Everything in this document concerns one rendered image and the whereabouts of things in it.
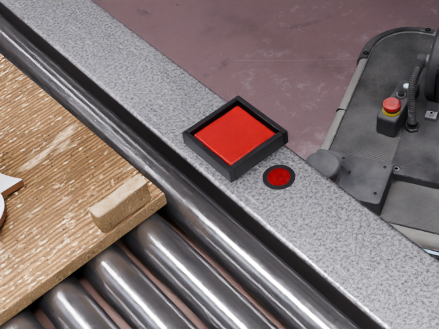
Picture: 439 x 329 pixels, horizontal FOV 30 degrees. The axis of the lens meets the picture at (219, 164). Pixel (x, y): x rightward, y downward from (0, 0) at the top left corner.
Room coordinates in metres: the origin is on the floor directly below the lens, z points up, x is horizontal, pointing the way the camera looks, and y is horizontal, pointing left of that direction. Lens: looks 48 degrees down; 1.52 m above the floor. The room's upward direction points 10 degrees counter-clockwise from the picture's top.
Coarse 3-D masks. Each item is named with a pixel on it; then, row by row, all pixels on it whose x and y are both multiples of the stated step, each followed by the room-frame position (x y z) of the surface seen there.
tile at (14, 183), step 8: (0, 176) 0.56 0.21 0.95; (8, 176) 0.55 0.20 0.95; (0, 184) 0.55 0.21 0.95; (8, 184) 0.54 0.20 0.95; (16, 184) 0.54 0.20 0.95; (0, 192) 0.53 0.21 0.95; (8, 192) 0.54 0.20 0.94; (0, 200) 0.52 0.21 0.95; (0, 208) 0.51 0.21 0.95; (0, 216) 0.50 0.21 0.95; (0, 224) 0.50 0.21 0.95
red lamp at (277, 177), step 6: (276, 168) 0.53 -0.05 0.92; (282, 168) 0.53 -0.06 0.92; (270, 174) 0.52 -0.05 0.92; (276, 174) 0.52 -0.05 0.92; (282, 174) 0.52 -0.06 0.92; (288, 174) 0.52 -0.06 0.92; (270, 180) 0.52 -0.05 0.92; (276, 180) 0.52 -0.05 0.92; (282, 180) 0.51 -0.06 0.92; (288, 180) 0.51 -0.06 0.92
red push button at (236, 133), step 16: (240, 112) 0.60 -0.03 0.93; (208, 128) 0.59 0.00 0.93; (224, 128) 0.59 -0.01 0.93; (240, 128) 0.58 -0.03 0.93; (256, 128) 0.58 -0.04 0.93; (208, 144) 0.57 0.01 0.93; (224, 144) 0.56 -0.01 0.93; (240, 144) 0.56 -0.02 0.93; (256, 144) 0.55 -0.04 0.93; (224, 160) 0.54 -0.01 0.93
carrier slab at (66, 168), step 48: (0, 96) 0.69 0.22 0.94; (48, 96) 0.67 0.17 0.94; (0, 144) 0.61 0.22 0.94; (48, 144) 0.60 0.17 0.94; (96, 144) 0.59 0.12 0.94; (48, 192) 0.54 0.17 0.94; (96, 192) 0.52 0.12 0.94; (0, 240) 0.49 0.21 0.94; (48, 240) 0.48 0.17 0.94; (96, 240) 0.47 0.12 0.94; (0, 288) 0.43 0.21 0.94; (48, 288) 0.43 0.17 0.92
